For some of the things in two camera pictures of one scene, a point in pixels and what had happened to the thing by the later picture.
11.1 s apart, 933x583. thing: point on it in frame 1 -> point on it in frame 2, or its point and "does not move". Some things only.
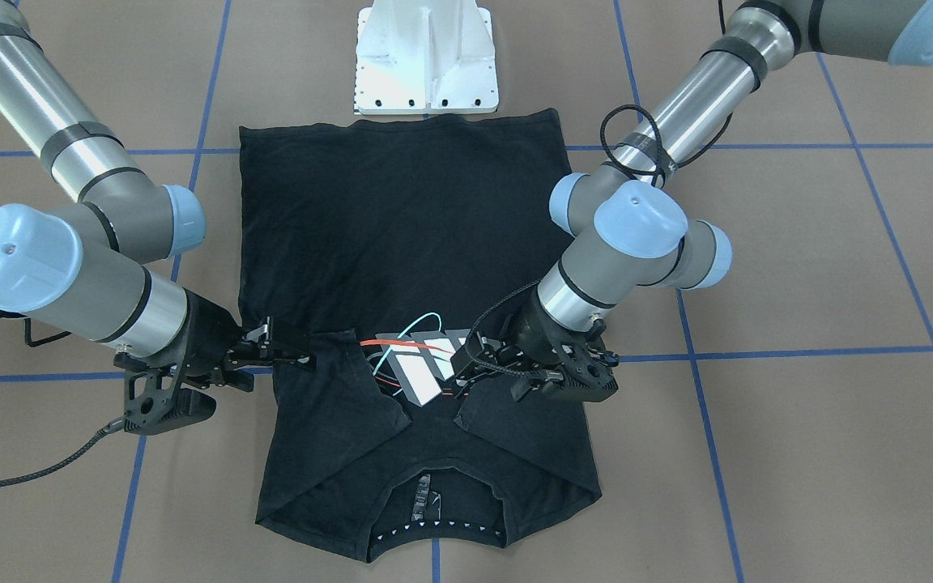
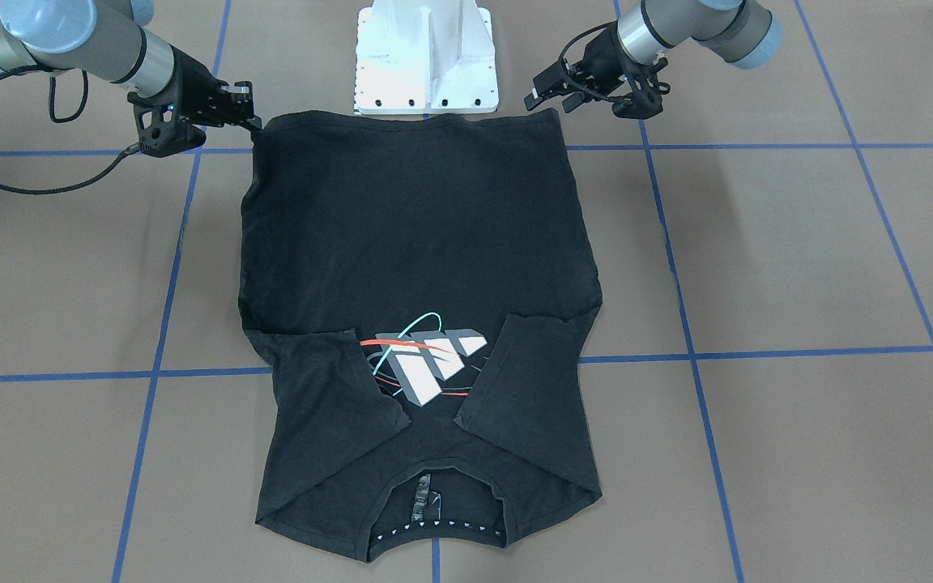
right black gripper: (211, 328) -> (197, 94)
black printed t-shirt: (392, 244) does not move
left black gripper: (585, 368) -> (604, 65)
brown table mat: (811, 411) does not move
